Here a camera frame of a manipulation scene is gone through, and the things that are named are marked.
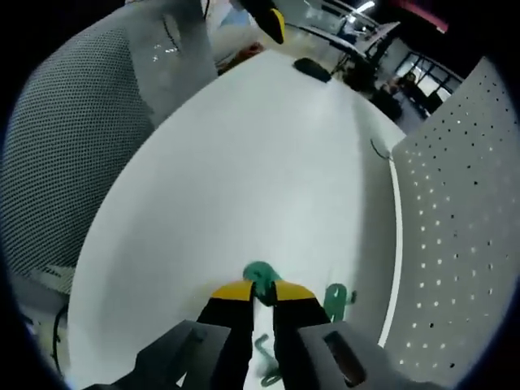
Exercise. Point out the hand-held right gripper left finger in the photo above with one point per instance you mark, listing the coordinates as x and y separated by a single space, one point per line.
227 325

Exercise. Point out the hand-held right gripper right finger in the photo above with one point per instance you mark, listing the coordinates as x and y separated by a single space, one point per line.
300 325

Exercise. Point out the white perforated mounting plate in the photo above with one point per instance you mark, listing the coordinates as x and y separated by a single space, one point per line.
459 203

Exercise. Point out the black flat device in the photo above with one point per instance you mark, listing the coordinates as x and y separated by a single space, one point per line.
312 70

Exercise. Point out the background office desks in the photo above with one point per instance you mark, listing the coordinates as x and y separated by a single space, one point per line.
349 36

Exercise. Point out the grey mesh panel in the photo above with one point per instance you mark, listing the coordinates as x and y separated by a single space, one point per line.
61 142

